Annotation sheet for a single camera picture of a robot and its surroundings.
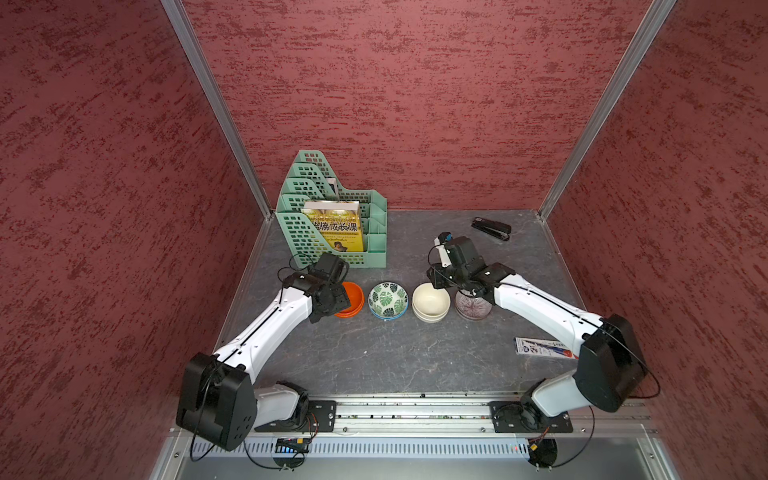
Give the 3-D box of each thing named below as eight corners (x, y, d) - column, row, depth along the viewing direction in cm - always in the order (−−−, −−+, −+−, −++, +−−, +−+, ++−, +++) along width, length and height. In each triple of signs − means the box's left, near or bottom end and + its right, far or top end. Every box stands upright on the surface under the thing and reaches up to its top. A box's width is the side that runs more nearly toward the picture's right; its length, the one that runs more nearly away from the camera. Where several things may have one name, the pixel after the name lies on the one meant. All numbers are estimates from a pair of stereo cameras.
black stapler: (470, 227, 119) (472, 221, 116) (476, 217, 123) (478, 211, 120) (506, 242, 114) (509, 236, 111) (511, 231, 118) (514, 226, 115)
